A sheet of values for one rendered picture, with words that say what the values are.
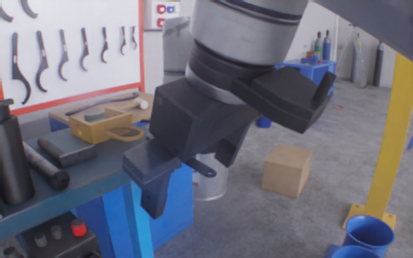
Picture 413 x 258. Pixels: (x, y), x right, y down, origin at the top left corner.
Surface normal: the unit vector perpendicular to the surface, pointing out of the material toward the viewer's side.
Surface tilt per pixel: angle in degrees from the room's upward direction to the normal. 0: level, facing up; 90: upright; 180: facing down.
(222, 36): 101
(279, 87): 24
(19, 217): 90
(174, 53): 90
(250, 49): 111
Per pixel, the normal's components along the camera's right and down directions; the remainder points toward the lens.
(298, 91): 0.24, -0.75
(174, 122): -0.65, 0.36
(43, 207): 0.79, 0.21
